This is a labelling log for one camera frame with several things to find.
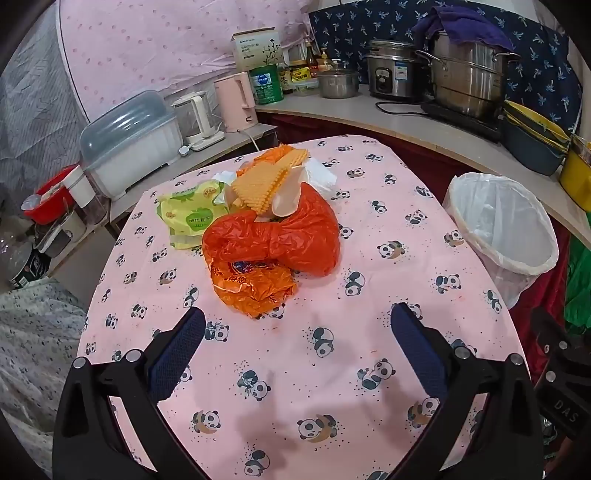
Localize white cardboard box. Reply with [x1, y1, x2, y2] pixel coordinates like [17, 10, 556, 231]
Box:
[231, 27, 282, 72]

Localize red plastic bag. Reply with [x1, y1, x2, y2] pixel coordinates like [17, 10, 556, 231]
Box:
[203, 182, 342, 278]

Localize green plastic bag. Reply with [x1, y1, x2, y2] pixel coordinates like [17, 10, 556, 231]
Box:
[563, 240, 591, 333]

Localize black power cable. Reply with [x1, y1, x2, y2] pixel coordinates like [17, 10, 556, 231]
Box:
[375, 100, 423, 116]

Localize yellow bucket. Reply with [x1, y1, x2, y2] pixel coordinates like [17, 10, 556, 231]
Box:
[558, 134, 591, 206]

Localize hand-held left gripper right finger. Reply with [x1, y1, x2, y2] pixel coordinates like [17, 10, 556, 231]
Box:
[390, 302, 543, 480]

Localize pink dotted curtain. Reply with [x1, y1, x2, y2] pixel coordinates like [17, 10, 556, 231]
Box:
[55, 0, 315, 123]

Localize white kettle cord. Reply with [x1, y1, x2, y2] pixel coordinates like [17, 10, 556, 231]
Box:
[235, 128, 260, 151]

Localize small steel pot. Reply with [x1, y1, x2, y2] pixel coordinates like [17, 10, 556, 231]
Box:
[318, 60, 360, 99]

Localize green wet wipes packet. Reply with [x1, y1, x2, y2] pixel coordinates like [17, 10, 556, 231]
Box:
[156, 180, 232, 250]

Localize steel rice cooker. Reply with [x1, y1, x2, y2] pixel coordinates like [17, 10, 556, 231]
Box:
[362, 39, 428, 103]

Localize plastic dish storage box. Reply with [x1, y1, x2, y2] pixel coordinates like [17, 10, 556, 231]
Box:
[80, 90, 184, 200]

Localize pink electric kettle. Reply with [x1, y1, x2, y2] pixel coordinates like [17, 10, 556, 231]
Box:
[213, 71, 257, 133]

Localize beige paper cup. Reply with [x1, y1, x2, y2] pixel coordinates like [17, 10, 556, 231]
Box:
[270, 166, 315, 217]

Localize red plastic basin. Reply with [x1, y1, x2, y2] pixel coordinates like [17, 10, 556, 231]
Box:
[23, 164, 79, 225]

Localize dark red cabinet curtain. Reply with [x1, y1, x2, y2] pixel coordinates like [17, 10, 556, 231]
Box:
[270, 113, 573, 384]

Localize yellow wafer biscuit packet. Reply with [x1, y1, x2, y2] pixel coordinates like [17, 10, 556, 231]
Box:
[231, 148, 308, 215]

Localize floral patterned fabric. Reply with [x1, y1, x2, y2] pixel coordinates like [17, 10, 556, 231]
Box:
[0, 277, 88, 467]

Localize large steel steamer pot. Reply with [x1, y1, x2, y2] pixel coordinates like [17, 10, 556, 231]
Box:
[416, 30, 520, 121]

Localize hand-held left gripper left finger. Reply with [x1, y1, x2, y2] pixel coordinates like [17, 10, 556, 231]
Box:
[52, 306, 207, 480]

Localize black tin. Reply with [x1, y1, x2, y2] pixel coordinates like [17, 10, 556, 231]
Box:
[9, 249, 47, 289]

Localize grey patterned cloth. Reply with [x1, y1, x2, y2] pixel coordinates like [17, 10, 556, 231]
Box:
[0, 18, 88, 195]

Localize black induction cooker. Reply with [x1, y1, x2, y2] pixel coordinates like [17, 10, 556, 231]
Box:
[421, 99, 504, 141]

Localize purple cloth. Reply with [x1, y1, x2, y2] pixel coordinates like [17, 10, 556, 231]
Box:
[411, 6, 515, 51]

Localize green tin can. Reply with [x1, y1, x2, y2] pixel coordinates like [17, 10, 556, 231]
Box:
[249, 64, 284, 105]

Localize bin with white liner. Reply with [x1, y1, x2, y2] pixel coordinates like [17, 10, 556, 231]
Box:
[442, 172, 560, 310]

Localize pink panda print tablecloth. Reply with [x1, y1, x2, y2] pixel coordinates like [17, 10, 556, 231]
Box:
[76, 134, 536, 480]

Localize yellow plastic basin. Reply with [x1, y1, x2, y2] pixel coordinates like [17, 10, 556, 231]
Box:
[502, 99, 571, 144]

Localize navy patterned wall cloth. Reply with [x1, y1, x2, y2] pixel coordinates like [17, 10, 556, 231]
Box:
[308, 4, 583, 137]

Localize translucent white plastic bag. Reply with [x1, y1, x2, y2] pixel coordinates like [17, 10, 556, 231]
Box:
[305, 159, 338, 200]

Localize glass electric kettle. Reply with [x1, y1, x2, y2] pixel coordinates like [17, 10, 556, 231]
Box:
[172, 91, 226, 152]

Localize white kitchen counter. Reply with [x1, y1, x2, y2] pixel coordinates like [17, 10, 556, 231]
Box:
[256, 83, 591, 236]

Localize stacked blue yellow basins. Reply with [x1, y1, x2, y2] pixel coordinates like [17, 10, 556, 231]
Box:
[500, 114, 568, 177]

